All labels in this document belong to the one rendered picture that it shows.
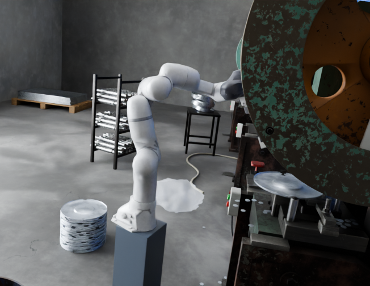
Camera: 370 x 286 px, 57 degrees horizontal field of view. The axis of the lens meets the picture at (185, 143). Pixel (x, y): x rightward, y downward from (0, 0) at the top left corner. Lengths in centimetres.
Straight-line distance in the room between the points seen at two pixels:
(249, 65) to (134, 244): 105
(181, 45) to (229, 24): 116
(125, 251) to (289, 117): 107
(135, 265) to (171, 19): 696
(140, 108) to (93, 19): 730
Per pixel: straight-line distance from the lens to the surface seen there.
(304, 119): 99
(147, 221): 166
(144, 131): 151
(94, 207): 237
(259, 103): 97
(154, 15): 829
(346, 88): 108
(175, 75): 154
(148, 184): 157
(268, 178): 157
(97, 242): 233
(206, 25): 808
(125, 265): 177
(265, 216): 153
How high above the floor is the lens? 129
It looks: 15 degrees down
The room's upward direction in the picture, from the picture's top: 6 degrees clockwise
